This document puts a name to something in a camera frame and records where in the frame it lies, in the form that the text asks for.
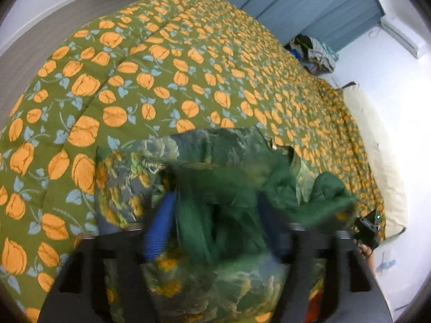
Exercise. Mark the green printed padded jacket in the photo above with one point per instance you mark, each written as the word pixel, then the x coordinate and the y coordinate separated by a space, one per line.
pixel 219 161

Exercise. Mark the pile of clothes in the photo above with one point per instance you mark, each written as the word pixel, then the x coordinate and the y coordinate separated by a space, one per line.
pixel 315 52

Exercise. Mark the person's right hand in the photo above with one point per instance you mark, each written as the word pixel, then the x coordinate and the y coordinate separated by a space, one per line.
pixel 366 254

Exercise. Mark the green orange floral blanket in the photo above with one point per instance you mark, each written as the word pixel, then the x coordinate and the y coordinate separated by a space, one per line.
pixel 134 74

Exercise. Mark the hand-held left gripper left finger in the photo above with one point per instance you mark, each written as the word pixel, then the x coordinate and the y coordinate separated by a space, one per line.
pixel 161 228

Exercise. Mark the blue curtain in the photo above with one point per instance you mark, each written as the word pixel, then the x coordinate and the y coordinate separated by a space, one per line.
pixel 286 0

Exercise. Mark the white air conditioner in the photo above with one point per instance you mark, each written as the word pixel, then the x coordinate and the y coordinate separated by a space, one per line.
pixel 400 35

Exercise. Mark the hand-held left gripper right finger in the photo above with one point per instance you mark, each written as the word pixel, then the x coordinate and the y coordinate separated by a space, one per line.
pixel 281 242

